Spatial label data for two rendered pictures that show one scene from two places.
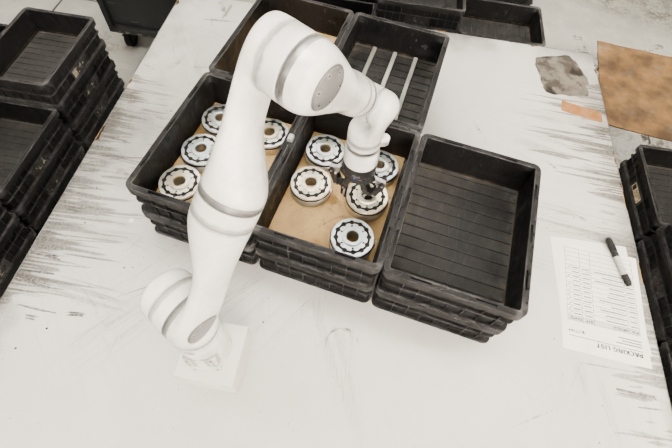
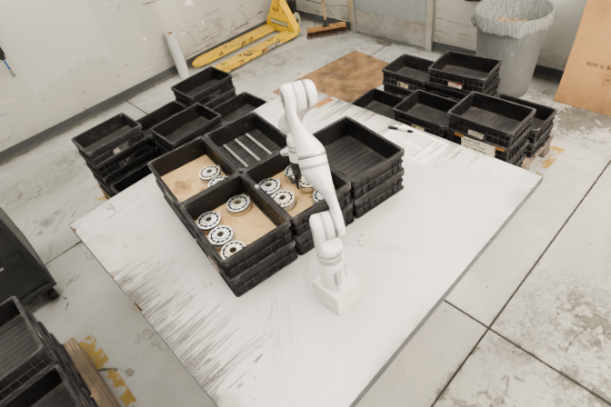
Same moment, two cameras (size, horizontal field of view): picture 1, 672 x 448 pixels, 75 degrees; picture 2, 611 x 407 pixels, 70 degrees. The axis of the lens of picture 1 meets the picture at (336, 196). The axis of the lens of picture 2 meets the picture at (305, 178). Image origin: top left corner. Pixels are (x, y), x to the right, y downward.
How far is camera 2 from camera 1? 1.08 m
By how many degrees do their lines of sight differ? 32
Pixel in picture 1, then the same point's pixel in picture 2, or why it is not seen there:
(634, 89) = not seen: hidden behind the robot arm
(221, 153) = (305, 136)
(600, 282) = (405, 139)
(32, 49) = not seen: outside the picture
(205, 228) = (319, 166)
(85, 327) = (270, 355)
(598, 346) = (430, 154)
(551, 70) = not seen: hidden behind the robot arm
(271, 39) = (295, 87)
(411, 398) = (410, 225)
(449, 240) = (352, 166)
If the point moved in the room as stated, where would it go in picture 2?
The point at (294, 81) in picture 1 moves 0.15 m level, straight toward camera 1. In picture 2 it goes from (312, 91) to (355, 99)
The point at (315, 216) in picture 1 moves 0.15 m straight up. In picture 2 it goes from (300, 207) to (294, 181)
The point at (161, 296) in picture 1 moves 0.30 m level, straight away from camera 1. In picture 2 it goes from (322, 219) to (227, 241)
